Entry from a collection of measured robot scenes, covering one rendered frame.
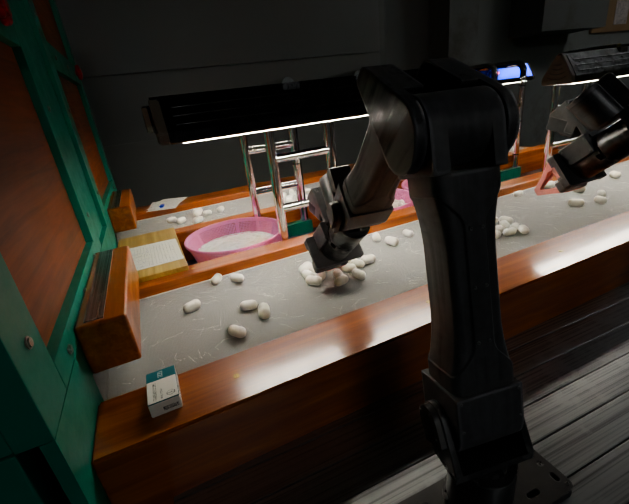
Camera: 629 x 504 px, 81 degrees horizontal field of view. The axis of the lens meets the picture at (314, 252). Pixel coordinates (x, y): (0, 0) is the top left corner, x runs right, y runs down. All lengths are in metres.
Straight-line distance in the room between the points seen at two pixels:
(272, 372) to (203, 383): 0.09
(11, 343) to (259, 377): 0.26
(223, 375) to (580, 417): 0.46
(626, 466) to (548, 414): 0.09
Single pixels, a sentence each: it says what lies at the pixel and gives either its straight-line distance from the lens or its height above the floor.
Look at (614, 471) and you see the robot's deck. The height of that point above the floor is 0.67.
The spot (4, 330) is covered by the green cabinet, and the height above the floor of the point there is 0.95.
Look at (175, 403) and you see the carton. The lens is 0.50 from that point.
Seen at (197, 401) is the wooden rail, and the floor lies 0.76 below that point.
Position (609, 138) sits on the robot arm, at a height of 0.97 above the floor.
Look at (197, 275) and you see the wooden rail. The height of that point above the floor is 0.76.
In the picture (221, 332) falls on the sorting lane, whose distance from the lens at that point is 0.65.
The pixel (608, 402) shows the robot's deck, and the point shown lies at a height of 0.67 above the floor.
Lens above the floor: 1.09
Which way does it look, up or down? 23 degrees down
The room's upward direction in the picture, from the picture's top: 7 degrees counter-clockwise
